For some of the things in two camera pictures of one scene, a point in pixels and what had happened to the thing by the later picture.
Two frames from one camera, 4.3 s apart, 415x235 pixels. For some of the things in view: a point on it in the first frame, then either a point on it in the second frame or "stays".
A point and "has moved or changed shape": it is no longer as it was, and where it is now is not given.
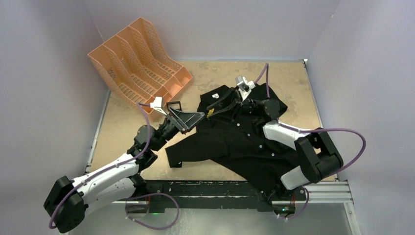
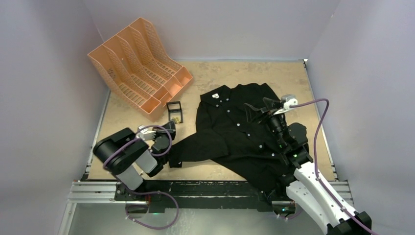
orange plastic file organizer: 134,64 stays
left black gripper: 183,121 -> 171,127
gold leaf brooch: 210,112 has moved or changed shape
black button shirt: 231,136 stays
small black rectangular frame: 174,102 stays
